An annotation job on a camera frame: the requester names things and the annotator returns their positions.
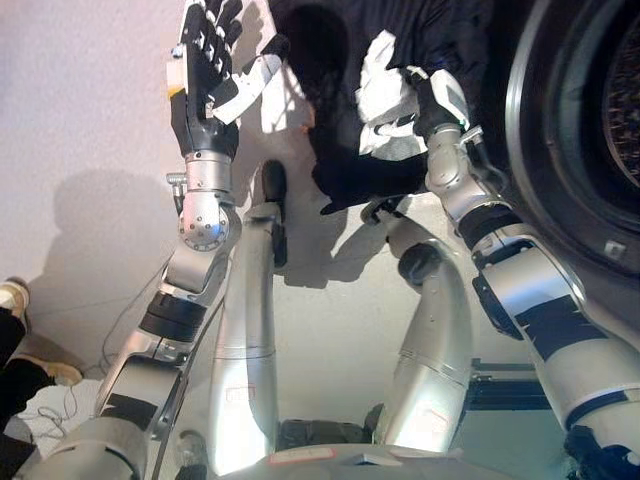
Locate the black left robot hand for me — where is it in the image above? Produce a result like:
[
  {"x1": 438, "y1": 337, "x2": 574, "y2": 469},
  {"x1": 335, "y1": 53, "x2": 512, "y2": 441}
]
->
[{"x1": 167, "y1": 0, "x2": 292, "y2": 157}]

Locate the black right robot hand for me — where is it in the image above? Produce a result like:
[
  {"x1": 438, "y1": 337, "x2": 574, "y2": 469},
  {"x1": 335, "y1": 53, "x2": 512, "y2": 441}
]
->
[{"x1": 401, "y1": 65, "x2": 472, "y2": 141}]

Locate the black garment with white print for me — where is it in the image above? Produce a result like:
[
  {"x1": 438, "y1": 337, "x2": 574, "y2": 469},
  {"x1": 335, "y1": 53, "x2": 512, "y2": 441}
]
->
[{"x1": 269, "y1": 0, "x2": 511, "y2": 217}]

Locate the washing machine drum door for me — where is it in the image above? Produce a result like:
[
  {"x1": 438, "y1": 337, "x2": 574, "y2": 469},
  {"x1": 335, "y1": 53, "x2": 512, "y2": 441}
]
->
[{"x1": 503, "y1": 0, "x2": 640, "y2": 297}]

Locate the black left robot foot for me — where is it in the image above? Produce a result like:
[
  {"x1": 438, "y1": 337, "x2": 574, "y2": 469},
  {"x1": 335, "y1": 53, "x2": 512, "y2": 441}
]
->
[{"x1": 261, "y1": 159, "x2": 290, "y2": 217}]

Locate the perforated steel washer drum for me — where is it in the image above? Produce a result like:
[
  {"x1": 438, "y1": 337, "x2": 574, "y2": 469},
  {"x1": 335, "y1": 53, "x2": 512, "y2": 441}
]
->
[{"x1": 601, "y1": 27, "x2": 640, "y2": 189}]

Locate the silver left robot leg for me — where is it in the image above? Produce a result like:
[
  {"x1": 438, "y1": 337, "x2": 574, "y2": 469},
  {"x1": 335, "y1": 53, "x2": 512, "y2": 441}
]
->
[{"x1": 206, "y1": 199, "x2": 290, "y2": 477}]

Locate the beige shoe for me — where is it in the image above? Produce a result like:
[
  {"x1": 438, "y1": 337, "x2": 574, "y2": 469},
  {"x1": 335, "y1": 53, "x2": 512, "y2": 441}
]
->
[
  {"x1": 17, "y1": 353, "x2": 85, "y2": 387},
  {"x1": 0, "y1": 277, "x2": 32, "y2": 321}
]

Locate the grey robot torso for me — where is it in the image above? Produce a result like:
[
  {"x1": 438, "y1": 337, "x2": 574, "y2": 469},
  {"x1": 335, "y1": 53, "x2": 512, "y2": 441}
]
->
[{"x1": 164, "y1": 417, "x2": 506, "y2": 480}]

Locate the thin white floor cable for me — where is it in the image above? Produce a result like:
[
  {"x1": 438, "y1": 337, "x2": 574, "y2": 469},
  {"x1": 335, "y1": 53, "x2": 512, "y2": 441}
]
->
[{"x1": 22, "y1": 264, "x2": 169, "y2": 451}]

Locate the black metal frame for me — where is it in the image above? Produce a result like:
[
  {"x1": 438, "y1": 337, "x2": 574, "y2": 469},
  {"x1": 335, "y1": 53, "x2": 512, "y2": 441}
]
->
[{"x1": 466, "y1": 356, "x2": 557, "y2": 413}]

